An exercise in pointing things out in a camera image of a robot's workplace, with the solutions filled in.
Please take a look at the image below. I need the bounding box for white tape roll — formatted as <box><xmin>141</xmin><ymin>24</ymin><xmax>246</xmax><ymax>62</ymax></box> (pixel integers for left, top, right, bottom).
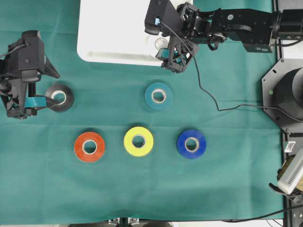
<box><xmin>154</xmin><ymin>37</ymin><xmax>169</xmax><ymax>50</ymax></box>

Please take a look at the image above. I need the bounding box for teal tape roll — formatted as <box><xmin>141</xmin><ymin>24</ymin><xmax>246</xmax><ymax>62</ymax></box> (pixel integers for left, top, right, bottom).
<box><xmin>145</xmin><ymin>82</ymin><xmax>173</xmax><ymax>111</ymax></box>

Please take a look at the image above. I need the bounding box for blue tape roll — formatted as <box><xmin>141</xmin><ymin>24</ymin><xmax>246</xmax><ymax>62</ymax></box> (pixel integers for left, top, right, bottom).
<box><xmin>177</xmin><ymin>130</ymin><xmax>206</xmax><ymax>159</ymax></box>

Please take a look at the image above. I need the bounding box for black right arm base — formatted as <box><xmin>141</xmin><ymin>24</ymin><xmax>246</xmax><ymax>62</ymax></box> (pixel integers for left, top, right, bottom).
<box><xmin>262</xmin><ymin>59</ymin><xmax>303</xmax><ymax>133</ymax></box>

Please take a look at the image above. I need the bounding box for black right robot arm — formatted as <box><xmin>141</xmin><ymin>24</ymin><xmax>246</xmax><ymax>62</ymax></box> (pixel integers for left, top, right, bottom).
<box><xmin>145</xmin><ymin>0</ymin><xmax>303</xmax><ymax>73</ymax></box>

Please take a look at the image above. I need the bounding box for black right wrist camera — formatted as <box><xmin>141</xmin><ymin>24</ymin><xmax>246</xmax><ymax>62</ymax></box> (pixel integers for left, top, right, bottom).
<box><xmin>144</xmin><ymin>0</ymin><xmax>183</xmax><ymax>37</ymax></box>

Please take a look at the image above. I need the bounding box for black camera cable right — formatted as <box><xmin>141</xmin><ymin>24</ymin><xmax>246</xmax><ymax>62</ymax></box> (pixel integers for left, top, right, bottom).
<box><xmin>159</xmin><ymin>19</ymin><xmax>303</xmax><ymax>122</ymax></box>

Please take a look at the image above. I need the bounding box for black cable bottom right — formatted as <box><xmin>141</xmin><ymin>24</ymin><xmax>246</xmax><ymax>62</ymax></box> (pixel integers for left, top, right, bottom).
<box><xmin>222</xmin><ymin>205</ymin><xmax>303</xmax><ymax>223</ymax></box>

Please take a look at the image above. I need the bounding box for yellow tape roll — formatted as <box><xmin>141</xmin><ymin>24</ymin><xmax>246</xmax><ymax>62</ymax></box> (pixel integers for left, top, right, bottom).
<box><xmin>124</xmin><ymin>126</ymin><xmax>154</xmax><ymax>157</ymax></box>

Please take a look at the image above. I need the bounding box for black tape roll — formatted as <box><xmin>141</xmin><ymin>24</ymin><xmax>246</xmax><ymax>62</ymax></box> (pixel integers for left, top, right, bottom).
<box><xmin>45</xmin><ymin>83</ymin><xmax>74</xmax><ymax>112</ymax></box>

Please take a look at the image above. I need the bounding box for green table cloth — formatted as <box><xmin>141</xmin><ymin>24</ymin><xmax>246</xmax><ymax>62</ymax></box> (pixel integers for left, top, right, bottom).
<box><xmin>0</xmin><ymin>0</ymin><xmax>283</xmax><ymax>224</ymax></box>

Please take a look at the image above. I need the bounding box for small white tag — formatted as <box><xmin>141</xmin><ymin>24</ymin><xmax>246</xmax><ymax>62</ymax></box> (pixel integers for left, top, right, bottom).
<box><xmin>284</xmin><ymin>141</ymin><xmax>296</xmax><ymax>153</ymax></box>

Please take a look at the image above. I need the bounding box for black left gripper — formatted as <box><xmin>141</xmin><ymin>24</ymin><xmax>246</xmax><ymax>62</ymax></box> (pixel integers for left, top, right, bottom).
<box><xmin>0</xmin><ymin>54</ymin><xmax>62</xmax><ymax>119</ymax></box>

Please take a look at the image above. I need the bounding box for white plastic tray case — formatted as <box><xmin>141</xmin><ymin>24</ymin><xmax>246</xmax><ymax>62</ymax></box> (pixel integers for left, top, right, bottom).
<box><xmin>77</xmin><ymin>0</ymin><xmax>169</xmax><ymax>66</ymax></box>

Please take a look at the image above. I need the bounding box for white perforated box device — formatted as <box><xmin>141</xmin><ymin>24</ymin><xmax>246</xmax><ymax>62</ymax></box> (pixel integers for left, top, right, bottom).
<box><xmin>277</xmin><ymin>149</ymin><xmax>303</xmax><ymax>195</ymax></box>

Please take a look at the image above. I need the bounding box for red tape roll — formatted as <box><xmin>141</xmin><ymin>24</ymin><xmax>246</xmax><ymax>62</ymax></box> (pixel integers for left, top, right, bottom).
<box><xmin>74</xmin><ymin>131</ymin><xmax>105</xmax><ymax>163</ymax></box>

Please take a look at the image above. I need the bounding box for metal camera stand base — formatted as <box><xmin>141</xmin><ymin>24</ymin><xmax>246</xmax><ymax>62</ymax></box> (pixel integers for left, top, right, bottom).
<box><xmin>108</xmin><ymin>217</ymin><xmax>140</xmax><ymax>227</ymax></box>

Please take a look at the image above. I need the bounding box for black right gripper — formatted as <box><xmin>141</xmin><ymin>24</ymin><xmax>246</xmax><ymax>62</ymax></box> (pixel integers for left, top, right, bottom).
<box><xmin>156</xmin><ymin>2</ymin><xmax>201</xmax><ymax>73</ymax></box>

